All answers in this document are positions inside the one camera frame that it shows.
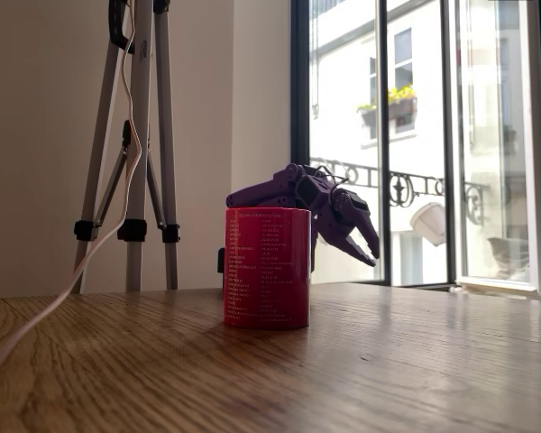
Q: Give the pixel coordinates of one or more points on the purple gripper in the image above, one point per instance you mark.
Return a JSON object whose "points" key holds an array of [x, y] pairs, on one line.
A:
{"points": [[345, 233]]}

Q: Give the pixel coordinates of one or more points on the purple robot arm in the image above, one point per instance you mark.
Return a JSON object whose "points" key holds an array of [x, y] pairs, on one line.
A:
{"points": [[261, 196]]}

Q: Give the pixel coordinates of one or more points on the red plastic cup white print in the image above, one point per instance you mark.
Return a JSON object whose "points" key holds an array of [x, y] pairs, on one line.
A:
{"points": [[266, 270]]}

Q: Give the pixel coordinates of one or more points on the black iron balcony railing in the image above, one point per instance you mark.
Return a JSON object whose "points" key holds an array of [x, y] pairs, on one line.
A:
{"points": [[406, 187]]}

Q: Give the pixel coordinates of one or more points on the white hanging flower pot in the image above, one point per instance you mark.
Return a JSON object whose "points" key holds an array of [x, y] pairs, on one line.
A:
{"points": [[430, 223]]}

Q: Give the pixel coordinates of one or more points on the window flower box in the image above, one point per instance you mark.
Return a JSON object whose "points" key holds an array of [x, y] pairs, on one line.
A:
{"points": [[401, 109]]}

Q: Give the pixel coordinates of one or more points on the white open window sash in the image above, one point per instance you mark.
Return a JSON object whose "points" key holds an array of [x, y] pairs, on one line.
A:
{"points": [[534, 135]]}

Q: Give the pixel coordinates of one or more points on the black window frame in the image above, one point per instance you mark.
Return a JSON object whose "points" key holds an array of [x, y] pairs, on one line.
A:
{"points": [[299, 90]]}

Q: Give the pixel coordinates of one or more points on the silver camera tripod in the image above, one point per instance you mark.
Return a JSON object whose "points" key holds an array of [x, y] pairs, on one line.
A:
{"points": [[140, 90]]}

